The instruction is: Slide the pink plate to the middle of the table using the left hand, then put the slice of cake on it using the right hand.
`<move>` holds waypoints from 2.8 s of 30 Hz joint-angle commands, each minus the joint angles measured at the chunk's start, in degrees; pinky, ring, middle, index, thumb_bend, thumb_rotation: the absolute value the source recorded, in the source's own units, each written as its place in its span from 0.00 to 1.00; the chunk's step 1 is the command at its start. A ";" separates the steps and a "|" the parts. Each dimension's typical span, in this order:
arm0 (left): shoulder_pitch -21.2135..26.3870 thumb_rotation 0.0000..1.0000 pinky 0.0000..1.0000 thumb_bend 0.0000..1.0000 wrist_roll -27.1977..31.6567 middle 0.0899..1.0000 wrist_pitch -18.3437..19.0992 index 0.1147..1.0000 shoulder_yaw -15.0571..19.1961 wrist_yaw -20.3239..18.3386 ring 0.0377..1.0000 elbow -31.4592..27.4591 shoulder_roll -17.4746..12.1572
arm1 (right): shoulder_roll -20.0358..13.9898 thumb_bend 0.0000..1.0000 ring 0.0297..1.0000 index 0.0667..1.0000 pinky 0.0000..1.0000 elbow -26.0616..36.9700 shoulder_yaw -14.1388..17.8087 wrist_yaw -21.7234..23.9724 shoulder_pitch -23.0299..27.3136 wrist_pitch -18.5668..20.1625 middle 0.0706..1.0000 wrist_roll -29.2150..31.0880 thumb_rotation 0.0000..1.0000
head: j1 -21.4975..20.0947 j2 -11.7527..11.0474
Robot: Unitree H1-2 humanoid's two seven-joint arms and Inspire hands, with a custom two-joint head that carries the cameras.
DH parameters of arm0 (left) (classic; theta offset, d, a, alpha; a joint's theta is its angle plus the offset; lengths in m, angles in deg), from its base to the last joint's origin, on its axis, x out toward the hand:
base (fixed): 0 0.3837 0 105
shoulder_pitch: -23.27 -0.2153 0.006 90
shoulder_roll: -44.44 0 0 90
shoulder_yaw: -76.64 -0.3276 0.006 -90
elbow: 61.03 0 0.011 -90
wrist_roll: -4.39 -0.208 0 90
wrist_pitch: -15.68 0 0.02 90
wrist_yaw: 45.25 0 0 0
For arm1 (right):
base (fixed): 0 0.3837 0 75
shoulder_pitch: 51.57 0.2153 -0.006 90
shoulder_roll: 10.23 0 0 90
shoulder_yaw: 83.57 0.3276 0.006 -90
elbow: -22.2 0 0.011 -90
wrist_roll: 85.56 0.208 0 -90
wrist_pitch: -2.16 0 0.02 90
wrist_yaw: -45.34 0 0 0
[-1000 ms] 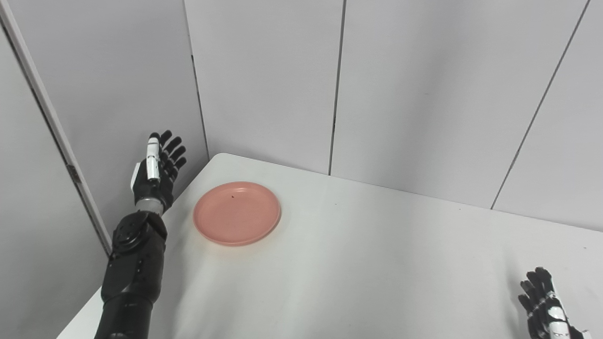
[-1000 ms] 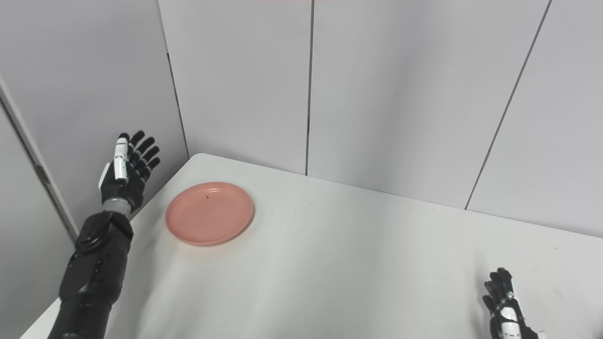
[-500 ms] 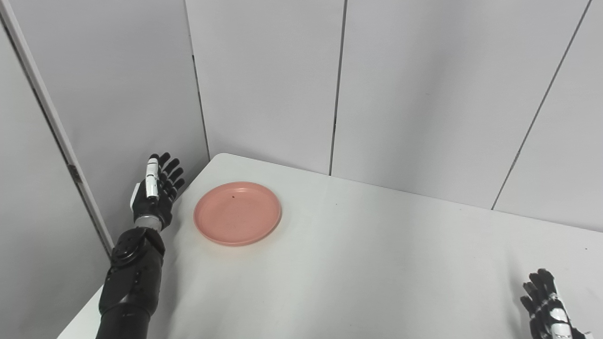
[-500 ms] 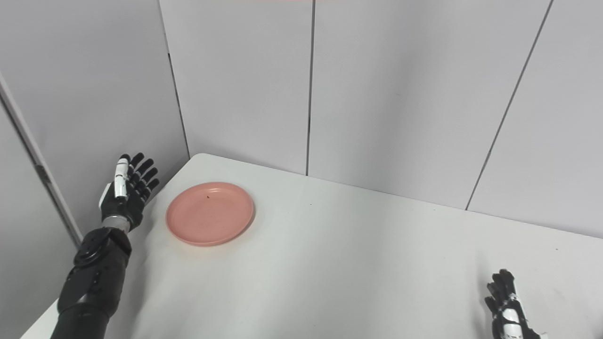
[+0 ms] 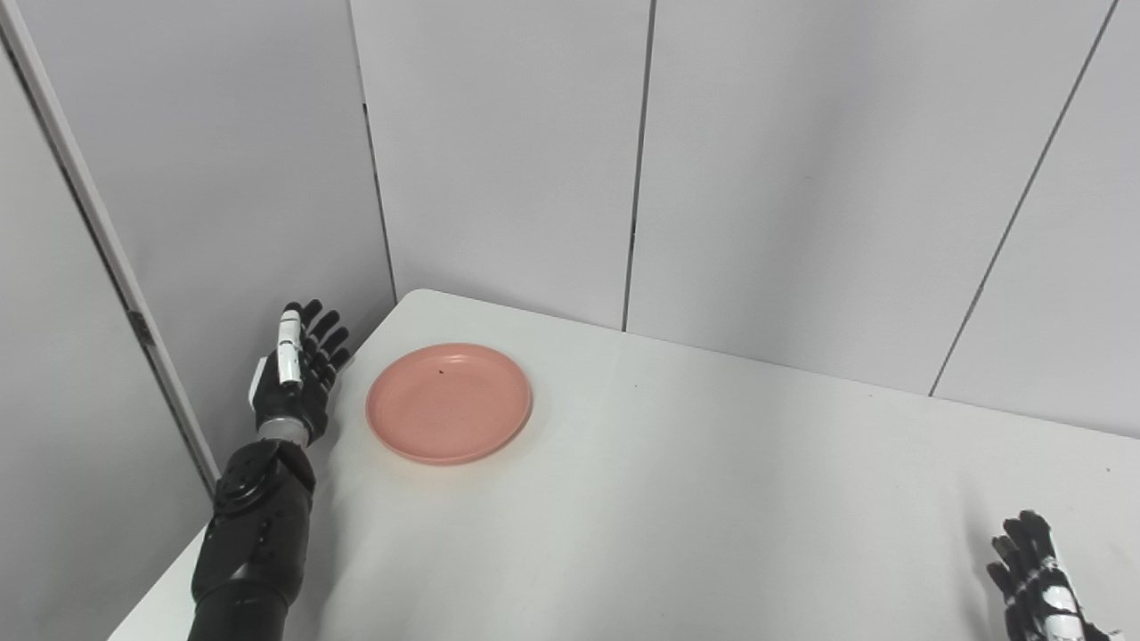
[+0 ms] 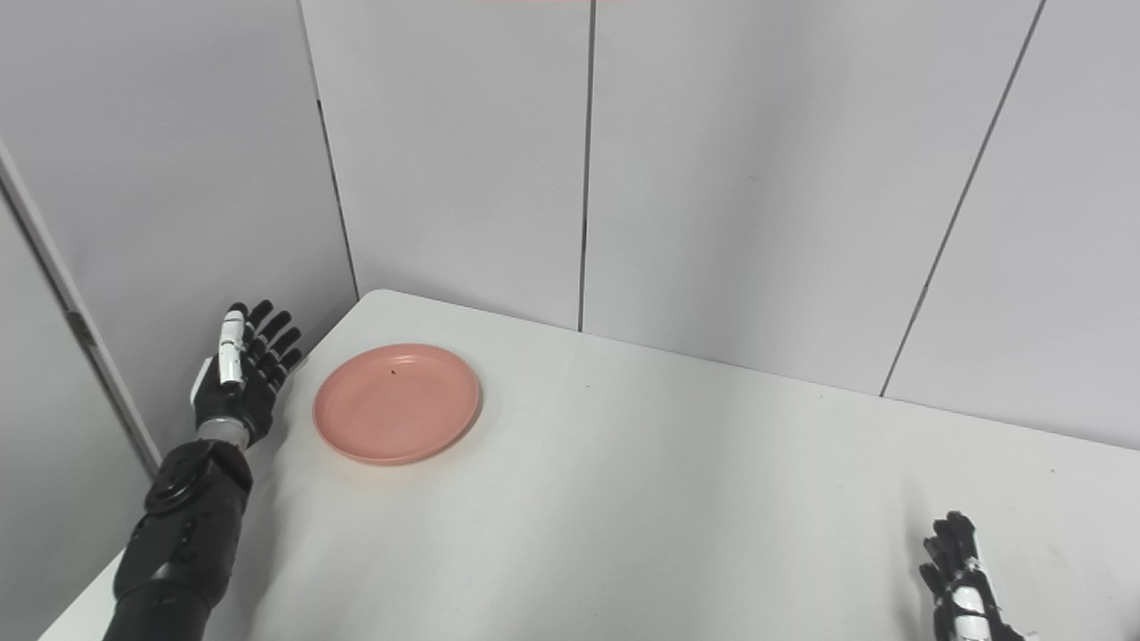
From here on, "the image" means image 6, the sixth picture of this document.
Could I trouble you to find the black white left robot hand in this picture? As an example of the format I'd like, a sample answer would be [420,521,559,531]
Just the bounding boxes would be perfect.
[190,300,304,448]

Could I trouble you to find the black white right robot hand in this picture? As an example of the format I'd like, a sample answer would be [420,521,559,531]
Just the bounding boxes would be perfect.
[919,511,1038,641]

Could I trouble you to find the pink round plate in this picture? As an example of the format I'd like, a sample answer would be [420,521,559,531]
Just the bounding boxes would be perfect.
[313,344,483,467]

